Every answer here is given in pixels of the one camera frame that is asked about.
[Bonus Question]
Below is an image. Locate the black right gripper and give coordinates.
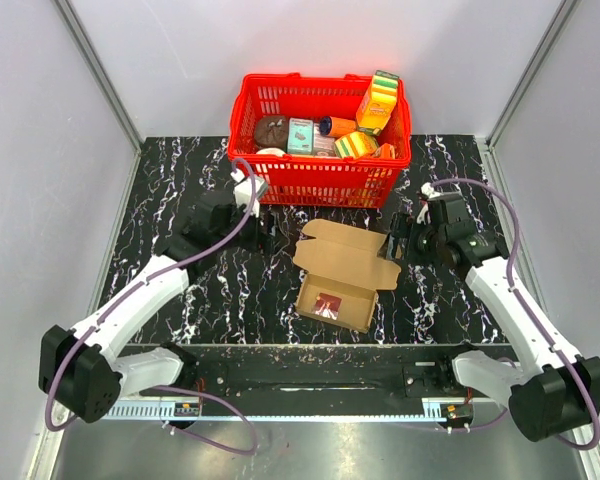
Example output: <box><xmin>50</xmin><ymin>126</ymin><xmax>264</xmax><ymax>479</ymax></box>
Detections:
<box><xmin>377</xmin><ymin>212</ymin><xmax>446</xmax><ymax>270</ymax></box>

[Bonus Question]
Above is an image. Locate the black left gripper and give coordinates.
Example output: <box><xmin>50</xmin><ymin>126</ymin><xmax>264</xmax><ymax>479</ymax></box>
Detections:
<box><xmin>214</xmin><ymin>196</ymin><xmax>289</xmax><ymax>259</ymax></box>

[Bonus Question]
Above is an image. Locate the brown cardboard box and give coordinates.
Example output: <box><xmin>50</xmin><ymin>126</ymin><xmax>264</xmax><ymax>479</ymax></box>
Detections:
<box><xmin>293</xmin><ymin>219</ymin><xmax>401</xmax><ymax>333</ymax></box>

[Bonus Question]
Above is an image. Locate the small red plastic packet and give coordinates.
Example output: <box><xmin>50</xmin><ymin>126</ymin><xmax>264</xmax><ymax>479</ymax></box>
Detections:
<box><xmin>313</xmin><ymin>293</ymin><xmax>342</xmax><ymax>320</ymax></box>

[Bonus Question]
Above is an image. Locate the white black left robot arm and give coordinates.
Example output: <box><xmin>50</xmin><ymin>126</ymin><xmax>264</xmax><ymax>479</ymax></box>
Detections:
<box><xmin>39</xmin><ymin>191</ymin><xmax>279</xmax><ymax>423</ymax></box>

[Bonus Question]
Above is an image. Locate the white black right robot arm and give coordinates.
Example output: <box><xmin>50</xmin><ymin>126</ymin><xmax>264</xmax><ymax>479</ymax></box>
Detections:
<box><xmin>381</xmin><ymin>193</ymin><xmax>600</xmax><ymax>442</ymax></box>

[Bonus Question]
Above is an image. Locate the teal white small box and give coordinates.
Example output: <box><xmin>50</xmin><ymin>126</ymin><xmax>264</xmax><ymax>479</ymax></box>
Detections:
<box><xmin>287</xmin><ymin>118</ymin><xmax>314</xmax><ymax>155</ymax></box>

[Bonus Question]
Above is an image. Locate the pink white small box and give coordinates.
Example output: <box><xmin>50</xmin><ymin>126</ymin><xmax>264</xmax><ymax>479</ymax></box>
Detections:
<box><xmin>312</xmin><ymin>133</ymin><xmax>336</xmax><ymax>157</ymax></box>

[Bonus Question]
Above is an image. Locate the red plastic shopping basket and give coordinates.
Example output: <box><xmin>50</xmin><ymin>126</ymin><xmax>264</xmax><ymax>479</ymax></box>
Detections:
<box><xmin>227</xmin><ymin>73</ymin><xmax>411</xmax><ymax>209</ymax></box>

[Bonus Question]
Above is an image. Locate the white round lid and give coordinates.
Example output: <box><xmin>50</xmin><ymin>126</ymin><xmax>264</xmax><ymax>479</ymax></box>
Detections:
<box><xmin>256</xmin><ymin>147</ymin><xmax>286</xmax><ymax>157</ymax></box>

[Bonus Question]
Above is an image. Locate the small orange packet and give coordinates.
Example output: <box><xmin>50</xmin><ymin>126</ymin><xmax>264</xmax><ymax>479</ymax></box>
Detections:
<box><xmin>373</xmin><ymin>143</ymin><xmax>395</xmax><ymax>160</ymax></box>

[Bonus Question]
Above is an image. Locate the yellow green sponge pack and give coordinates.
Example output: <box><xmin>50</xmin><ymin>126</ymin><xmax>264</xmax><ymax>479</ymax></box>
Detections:
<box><xmin>334</xmin><ymin>131</ymin><xmax>379</xmax><ymax>159</ymax></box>

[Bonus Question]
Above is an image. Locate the orange cylindrical can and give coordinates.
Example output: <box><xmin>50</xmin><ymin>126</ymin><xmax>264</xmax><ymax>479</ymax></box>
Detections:
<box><xmin>318</xmin><ymin>116</ymin><xmax>357</xmax><ymax>138</ymax></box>

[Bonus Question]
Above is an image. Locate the tall orange sponge pack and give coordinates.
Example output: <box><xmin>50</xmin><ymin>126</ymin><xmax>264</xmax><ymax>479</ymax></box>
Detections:
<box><xmin>355</xmin><ymin>70</ymin><xmax>399</xmax><ymax>136</ymax></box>

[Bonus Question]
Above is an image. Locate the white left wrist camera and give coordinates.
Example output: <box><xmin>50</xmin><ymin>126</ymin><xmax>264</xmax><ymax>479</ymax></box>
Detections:
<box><xmin>231</xmin><ymin>170</ymin><xmax>269</xmax><ymax>216</ymax></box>

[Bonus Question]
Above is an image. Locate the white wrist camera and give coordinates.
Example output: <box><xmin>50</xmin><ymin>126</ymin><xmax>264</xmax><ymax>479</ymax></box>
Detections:
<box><xmin>231</xmin><ymin>170</ymin><xmax>269</xmax><ymax>216</ymax></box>
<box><xmin>416</xmin><ymin>182</ymin><xmax>440</xmax><ymax>225</ymax></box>

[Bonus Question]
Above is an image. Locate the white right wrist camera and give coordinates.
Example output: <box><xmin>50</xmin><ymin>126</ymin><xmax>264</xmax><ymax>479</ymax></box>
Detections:
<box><xmin>416</xmin><ymin>182</ymin><xmax>440</xmax><ymax>225</ymax></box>

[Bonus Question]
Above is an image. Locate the aluminium slotted rail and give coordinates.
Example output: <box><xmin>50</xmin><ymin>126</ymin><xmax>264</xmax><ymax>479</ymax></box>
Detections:
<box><xmin>105</xmin><ymin>379</ymin><xmax>487</xmax><ymax>423</ymax></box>

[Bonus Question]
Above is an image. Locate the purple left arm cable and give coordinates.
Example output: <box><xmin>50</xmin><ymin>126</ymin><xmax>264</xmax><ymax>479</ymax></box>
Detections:
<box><xmin>44</xmin><ymin>158</ymin><xmax>259</xmax><ymax>455</ymax></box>

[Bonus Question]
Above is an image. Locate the left aluminium frame post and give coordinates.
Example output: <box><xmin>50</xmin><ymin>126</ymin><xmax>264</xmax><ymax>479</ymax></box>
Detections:
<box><xmin>51</xmin><ymin>0</ymin><xmax>144</xmax><ymax>153</ymax></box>

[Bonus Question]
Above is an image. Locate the aluminium frame post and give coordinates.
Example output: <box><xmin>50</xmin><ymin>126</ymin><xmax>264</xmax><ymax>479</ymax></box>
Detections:
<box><xmin>51</xmin><ymin>0</ymin><xmax>144</xmax><ymax>153</ymax></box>
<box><xmin>485</xmin><ymin>0</ymin><xmax>581</xmax><ymax>150</ymax></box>

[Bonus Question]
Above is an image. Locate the right aluminium frame post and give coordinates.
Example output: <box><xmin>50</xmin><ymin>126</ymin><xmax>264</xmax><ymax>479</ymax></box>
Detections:
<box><xmin>485</xmin><ymin>0</ymin><xmax>581</xmax><ymax>150</ymax></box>

